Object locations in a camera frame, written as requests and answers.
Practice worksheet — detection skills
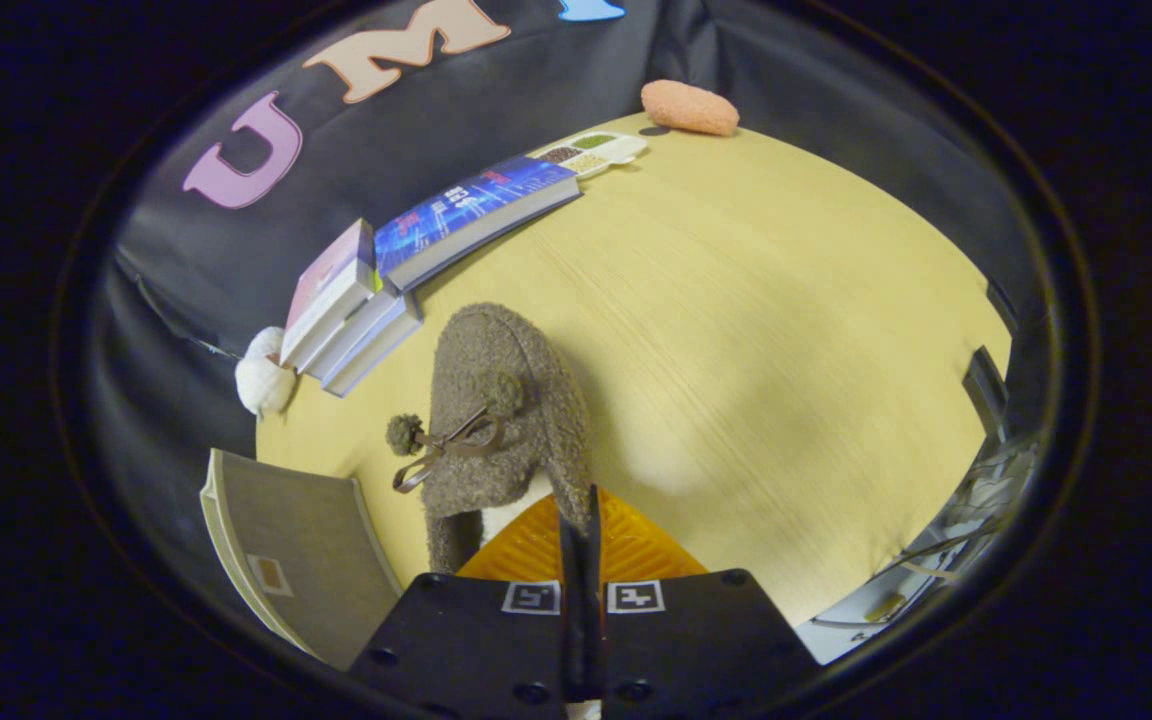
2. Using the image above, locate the white book with grey spine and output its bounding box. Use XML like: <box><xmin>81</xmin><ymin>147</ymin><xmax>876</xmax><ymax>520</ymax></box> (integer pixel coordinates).
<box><xmin>303</xmin><ymin>285</ymin><xmax>409</xmax><ymax>382</ymax></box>

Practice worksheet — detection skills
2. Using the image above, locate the black backdrop cloth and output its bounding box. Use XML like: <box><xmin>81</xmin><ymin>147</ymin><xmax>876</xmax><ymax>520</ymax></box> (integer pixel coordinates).
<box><xmin>86</xmin><ymin>0</ymin><xmax>1049</xmax><ymax>611</ymax></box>

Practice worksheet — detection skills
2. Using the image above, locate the grey fabric storage box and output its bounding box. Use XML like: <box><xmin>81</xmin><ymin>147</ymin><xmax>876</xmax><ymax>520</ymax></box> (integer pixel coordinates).
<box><xmin>199</xmin><ymin>448</ymin><xmax>405</xmax><ymax>671</ymax></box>

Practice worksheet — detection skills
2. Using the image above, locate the grey cable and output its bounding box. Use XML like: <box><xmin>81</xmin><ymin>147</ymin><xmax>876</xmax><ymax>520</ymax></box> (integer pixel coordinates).
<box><xmin>876</xmin><ymin>520</ymin><xmax>1007</xmax><ymax>591</ymax></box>

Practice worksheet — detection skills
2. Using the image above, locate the white book with blue spine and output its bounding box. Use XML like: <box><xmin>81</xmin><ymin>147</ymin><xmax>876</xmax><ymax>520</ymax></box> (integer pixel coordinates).
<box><xmin>320</xmin><ymin>296</ymin><xmax>425</xmax><ymax>399</ymax></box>

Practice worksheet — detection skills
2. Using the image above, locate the pink cover book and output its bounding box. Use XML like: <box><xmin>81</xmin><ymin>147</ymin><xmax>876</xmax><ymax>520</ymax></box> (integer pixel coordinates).
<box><xmin>280</xmin><ymin>218</ymin><xmax>378</xmax><ymax>370</ymax></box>

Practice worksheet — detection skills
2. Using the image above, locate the white knitted plush ball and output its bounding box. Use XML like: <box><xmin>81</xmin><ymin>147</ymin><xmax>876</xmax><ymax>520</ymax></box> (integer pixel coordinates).
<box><xmin>234</xmin><ymin>326</ymin><xmax>298</xmax><ymax>418</ymax></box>

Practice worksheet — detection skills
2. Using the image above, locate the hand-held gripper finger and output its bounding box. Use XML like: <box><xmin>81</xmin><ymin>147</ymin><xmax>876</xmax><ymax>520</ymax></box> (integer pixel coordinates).
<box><xmin>584</xmin><ymin>484</ymin><xmax>823</xmax><ymax>720</ymax></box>
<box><xmin>348</xmin><ymin>485</ymin><xmax>585</xmax><ymax>720</ymax></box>

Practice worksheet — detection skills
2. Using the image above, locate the brown fuzzy shoe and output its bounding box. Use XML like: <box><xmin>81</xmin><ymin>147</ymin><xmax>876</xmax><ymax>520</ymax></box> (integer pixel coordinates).
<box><xmin>386</xmin><ymin>303</ymin><xmax>595</xmax><ymax>577</ymax></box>

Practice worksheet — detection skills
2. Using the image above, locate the orange fuzzy sponge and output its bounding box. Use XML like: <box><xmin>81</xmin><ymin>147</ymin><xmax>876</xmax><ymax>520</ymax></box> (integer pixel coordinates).
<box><xmin>640</xmin><ymin>80</ymin><xmax>741</xmax><ymax>137</ymax></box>

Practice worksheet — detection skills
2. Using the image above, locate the white divided tray with beans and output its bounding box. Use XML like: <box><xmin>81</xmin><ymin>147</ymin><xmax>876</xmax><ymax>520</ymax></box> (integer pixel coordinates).
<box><xmin>533</xmin><ymin>131</ymin><xmax>650</xmax><ymax>182</ymax></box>

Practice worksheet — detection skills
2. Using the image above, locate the blue cover book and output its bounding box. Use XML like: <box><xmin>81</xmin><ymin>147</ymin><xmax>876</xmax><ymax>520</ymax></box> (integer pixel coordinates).
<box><xmin>373</xmin><ymin>155</ymin><xmax>583</xmax><ymax>294</ymax></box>

